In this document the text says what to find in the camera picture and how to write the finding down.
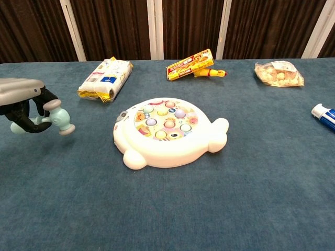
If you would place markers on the yellow curry box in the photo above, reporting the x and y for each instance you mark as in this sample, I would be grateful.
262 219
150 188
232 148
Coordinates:
189 65

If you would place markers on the white partition frame post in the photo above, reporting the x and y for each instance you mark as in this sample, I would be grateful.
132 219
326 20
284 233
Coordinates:
73 31
223 28
318 28
155 28

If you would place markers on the white whack-a-mole toy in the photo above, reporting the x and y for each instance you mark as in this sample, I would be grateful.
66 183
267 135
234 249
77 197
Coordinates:
167 151

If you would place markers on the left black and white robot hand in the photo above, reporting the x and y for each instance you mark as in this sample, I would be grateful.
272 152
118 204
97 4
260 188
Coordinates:
18 90

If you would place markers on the white and yellow biscuit pack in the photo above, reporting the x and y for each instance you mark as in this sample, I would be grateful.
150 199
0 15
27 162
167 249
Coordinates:
107 78

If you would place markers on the yellow rubber chicken toy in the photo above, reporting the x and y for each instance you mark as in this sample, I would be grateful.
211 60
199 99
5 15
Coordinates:
209 73

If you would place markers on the clear snack bag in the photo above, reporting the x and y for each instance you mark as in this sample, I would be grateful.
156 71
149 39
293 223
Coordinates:
278 74

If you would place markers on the teal and grey toy hammer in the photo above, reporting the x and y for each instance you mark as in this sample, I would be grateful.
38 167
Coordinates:
59 117

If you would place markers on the blue felt table mat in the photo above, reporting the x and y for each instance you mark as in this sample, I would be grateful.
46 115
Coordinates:
167 204

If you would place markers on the blue and white toothpaste tube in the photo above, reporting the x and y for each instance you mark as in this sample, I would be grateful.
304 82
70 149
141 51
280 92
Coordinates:
325 116

